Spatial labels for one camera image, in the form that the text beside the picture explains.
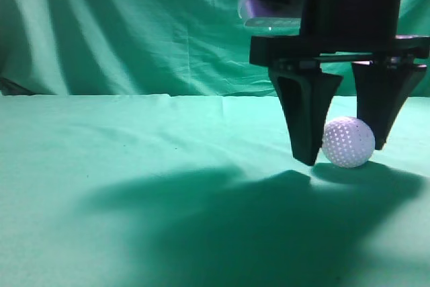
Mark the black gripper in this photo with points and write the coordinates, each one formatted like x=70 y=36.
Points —
x=327 y=27

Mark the white dimpled golf ball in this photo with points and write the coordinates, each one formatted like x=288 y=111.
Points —
x=348 y=142

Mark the green backdrop cloth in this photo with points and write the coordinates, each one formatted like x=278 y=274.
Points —
x=129 y=47

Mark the green table cloth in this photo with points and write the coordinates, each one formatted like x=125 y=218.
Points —
x=154 y=190

